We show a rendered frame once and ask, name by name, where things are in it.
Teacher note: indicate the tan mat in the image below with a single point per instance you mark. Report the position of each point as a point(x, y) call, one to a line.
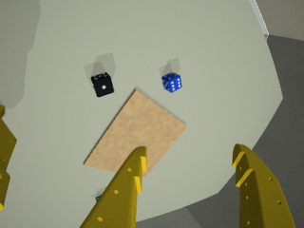
point(140, 122)

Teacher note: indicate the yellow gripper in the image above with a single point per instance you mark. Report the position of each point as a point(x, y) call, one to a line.
point(262, 202)

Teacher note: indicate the black die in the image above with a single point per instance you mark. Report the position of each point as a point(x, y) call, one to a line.
point(102, 84)

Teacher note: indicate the blue die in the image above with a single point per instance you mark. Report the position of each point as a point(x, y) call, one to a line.
point(171, 82)

